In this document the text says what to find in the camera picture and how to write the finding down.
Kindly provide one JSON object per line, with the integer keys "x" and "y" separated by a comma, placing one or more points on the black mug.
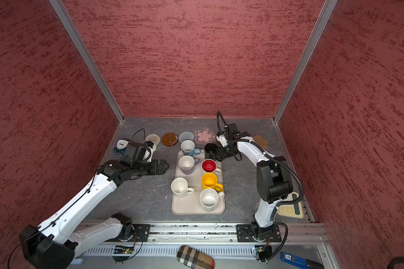
{"x": 211, "y": 151}

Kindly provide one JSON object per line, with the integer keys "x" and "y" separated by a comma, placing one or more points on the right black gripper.
{"x": 222, "y": 153}

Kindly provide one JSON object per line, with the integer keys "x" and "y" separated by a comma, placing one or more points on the grey round coaster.
{"x": 185, "y": 136}

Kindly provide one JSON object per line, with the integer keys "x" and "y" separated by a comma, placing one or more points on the aluminium rail frame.
{"x": 220, "y": 239}

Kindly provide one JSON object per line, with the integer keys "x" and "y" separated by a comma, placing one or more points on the white patterned round coaster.
{"x": 154, "y": 138}

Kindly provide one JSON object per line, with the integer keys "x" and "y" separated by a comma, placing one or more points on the beige serving tray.
{"x": 190, "y": 204}

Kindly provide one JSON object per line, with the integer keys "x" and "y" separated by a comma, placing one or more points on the yellow mug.
{"x": 210, "y": 181}

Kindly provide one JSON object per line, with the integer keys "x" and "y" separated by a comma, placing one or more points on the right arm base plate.
{"x": 253, "y": 233}

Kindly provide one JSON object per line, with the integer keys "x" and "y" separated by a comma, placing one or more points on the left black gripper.
{"x": 161, "y": 170}

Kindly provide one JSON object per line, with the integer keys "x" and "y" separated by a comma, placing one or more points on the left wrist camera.
{"x": 140, "y": 151}

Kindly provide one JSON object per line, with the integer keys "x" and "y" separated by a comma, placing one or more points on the white mug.
{"x": 180, "y": 188}
{"x": 209, "y": 199}

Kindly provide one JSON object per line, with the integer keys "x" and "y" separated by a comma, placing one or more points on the white mug front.
{"x": 209, "y": 199}

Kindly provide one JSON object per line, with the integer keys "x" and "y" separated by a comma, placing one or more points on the pink flower coaster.
{"x": 204, "y": 136}

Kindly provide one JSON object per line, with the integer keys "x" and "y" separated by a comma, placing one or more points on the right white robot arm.
{"x": 277, "y": 184}

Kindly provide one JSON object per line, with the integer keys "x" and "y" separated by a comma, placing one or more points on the red interior mug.
{"x": 210, "y": 166}

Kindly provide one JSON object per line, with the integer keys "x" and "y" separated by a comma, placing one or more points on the cork coaster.
{"x": 261, "y": 141}

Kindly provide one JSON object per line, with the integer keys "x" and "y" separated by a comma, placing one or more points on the beige calculator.
{"x": 295, "y": 211}

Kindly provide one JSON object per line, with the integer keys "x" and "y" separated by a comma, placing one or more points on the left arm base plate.
{"x": 139, "y": 232}

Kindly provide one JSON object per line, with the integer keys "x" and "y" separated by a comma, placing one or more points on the plaid glasses case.
{"x": 194, "y": 259}

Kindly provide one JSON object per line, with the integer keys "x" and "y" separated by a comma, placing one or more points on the dark glossy brown coaster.
{"x": 170, "y": 139}

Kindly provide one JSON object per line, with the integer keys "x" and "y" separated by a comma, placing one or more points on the blue floral mug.
{"x": 188, "y": 148}

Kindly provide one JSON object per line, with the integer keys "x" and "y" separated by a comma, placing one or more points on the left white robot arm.
{"x": 54, "y": 243}

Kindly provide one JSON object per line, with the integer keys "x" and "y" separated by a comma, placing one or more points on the blue tool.
{"x": 299, "y": 262}

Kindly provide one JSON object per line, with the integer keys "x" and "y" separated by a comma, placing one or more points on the lavender mug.
{"x": 187, "y": 164}

